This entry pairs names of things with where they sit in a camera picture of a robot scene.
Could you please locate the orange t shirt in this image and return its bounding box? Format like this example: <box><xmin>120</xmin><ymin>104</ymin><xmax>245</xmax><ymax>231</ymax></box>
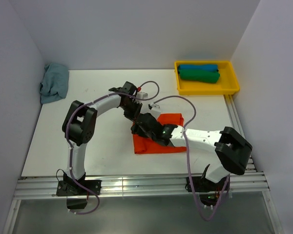
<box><xmin>133</xmin><ymin>113</ymin><xmax>187</xmax><ymax>155</ymax></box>

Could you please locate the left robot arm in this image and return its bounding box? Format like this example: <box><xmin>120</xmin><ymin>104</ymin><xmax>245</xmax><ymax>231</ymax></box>
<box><xmin>62</xmin><ymin>81</ymin><xmax>142</xmax><ymax>195</ymax></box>

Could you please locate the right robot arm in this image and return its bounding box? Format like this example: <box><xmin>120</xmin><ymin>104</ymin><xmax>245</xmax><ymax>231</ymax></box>
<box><xmin>131</xmin><ymin>113</ymin><xmax>252</xmax><ymax>190</ymax></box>

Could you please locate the yellow plastic tray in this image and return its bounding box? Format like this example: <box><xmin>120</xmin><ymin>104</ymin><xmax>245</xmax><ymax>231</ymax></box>
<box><xmin>174</xmin><ymin>60</ymin><xmax>240</xmax><ymax>95</ymax></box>

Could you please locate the green rolled t shirt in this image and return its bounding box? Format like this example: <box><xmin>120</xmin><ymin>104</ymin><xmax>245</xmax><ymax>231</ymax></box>
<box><xmin>179</xmin><ymin>69</ymin><xmax>220</xmax><ymax>84</ymax></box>

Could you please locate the grey-blue crumpled t shirt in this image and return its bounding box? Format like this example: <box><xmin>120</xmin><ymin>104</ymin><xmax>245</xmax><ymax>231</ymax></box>
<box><xmin>39</xmin><ymin>63</ymin><xmax>69</xmax><ymax>104</ymax></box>

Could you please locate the blue rolled t shirt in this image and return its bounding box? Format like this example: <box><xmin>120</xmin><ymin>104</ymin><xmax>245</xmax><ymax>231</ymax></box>
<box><xmin>177</xmin><ymin>64</ymin><xmax>218</xmax><ymax>72</ymax></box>

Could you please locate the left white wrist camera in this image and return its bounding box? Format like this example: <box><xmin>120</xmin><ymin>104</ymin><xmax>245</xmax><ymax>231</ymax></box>
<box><xmin>136</xmin><ymin>92</ymin><xmax>148</xmax><ymax>100</ymax></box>

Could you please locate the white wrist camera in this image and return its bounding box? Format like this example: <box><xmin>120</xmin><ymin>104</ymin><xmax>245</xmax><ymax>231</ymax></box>
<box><xmin>148</xmin><ymin>103</ymin><xmax>162</xmax><ymax>120</ymax></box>
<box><xmin>136</xmin><ymin>92</ymin><xmax>148</xmax><ymax>100</ymax></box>

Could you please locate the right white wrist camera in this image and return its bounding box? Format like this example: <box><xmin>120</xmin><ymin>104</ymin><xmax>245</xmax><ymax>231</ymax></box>
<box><xmin>148</xmin><ymin>103</ymin><xmax>162</xmax><ymax>120</ymax></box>

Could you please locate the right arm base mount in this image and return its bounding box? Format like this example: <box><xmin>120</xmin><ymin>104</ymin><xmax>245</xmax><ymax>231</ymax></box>
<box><xmin>192</xmin><ymin>176</ymin><xmax>230</xmax><ymax>208</ymax></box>

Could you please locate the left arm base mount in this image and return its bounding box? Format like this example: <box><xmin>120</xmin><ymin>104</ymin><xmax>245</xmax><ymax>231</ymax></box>
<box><xmin>56</xmin><ymin>173</ymin><xmax>102</xmax><ymax>210</ymax></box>

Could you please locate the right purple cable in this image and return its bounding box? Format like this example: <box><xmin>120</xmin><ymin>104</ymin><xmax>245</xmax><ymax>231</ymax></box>
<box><xmin>153</xmin><ymin>95</ymin><xmax>231</xmax><ymax>221</ymax></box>

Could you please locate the aluminium rail frame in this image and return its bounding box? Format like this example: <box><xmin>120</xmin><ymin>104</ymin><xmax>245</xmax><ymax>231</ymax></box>
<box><xmin>3</xmin><ymin>95</ymin><xmax>284</xmax><ymax>234</ymax></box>

